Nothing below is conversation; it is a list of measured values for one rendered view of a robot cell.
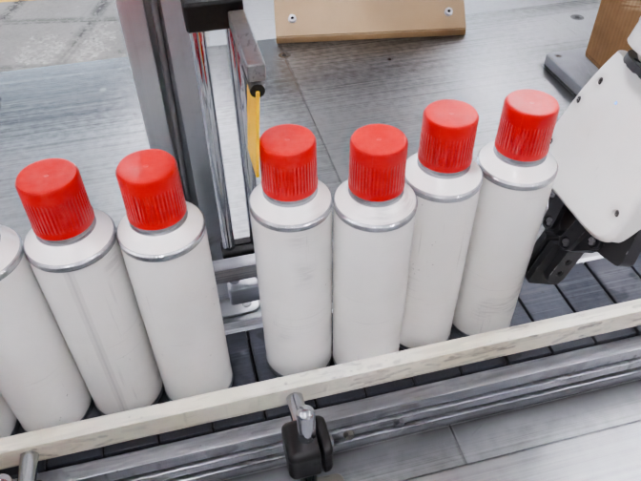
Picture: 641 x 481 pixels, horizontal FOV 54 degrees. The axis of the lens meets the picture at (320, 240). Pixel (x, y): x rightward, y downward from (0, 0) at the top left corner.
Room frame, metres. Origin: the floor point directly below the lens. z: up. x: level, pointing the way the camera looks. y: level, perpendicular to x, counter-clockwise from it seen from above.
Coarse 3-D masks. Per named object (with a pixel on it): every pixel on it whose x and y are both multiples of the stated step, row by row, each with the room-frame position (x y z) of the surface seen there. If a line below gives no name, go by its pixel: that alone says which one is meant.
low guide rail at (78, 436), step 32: (544, 320) 0.30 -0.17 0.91; (576, 320) 0.30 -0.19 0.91; (608, 320) 0.31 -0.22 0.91; (640, 320) 0.31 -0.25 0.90; (416, 352) 0.28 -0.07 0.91; (448, 352) 0.28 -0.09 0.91; (480, 352) 0.28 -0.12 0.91; (512, 352) 0.29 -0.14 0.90; (256, 384) 0.25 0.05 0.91; (288, 384) 0.25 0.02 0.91; (320, 384) 0.25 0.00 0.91; (352, 384) 0.26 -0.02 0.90; (128, 416) 0.23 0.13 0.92; (160, 416) 0.23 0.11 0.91; (192, 416) 0.23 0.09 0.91; (224, 416) 0.24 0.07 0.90; (0, 448) 0.21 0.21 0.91; (32, 448) 0.21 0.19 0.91; (64, 448) 0.21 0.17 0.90
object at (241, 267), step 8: (240, 256) 0.33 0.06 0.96; (248, 256) 0.33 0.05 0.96; (216, 264) 0.32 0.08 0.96; (224, 264) 0.32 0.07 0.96; (232, 264) 0.32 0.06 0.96; (240, 264) 0.32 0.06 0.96; (248, 264) 0.32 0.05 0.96; (216, 272) 0.32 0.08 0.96; (224, 272) 0.32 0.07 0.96; (232, 272) 0.32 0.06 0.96; (240, 272) 0.32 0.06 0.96; (248, 272) 0.32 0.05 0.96; (256, 272) 0.32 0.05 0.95; (216, 280) 0.31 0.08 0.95; (224, 280) 0.32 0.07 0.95; (232, 280) 0.32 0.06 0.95
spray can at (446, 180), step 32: (448, 128) 0.31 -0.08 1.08; (416, 160) 0.33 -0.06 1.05; (448, 160) 0.31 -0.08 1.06; (416, 192) 0.31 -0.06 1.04; (448, 192) 0.30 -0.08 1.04; (416, 224) 0.31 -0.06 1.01; (448, 224) 0.30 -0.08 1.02; (416, 256) 0.30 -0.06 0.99; (448, 256) 0.30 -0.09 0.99; (416, 288) 0.30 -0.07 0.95; (448, 288) 0.30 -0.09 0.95; (416, 320) 0.30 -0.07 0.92; (448, 320) 0.31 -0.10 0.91
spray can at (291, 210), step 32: (288, 128) 0.31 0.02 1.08; (288, 160) 0.28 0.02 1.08; (256, 192) 0.30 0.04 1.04; (288, 192) 0.28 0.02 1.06; (320, 192) 0.30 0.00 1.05; (256, 224) 0.29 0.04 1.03; (288, 224) 0.28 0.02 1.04; (320, 224) 0.28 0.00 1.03; (256, 256) 0.29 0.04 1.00; (288, 256) 0.28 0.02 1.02; (320, 256) 0.28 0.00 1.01; (288, 288) 0.28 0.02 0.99; (320, 288) 0.28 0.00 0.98; (288, 320) 0.28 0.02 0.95; (320, 320) 0.28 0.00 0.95; (288, 352) 0.28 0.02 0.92; (320, 352) 0.28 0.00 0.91
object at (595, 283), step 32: (640, 256) 0.41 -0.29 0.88; (544, 288) 0.37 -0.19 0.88; (576, 288) 0.37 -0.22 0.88; (608, 288) 0.37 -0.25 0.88; (640, 288) 0.37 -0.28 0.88; (512, 320) 0.33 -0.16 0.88; (256, 352) 0.30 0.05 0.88; (544, 352) 0.30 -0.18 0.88; (384, 384) 0.27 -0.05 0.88; (416, 384) 0.27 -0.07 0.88; (96, 416) 0.25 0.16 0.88; (256, 416) 0.25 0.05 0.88; (96, 448) 0.22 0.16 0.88; (128, 448) 0.22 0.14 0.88
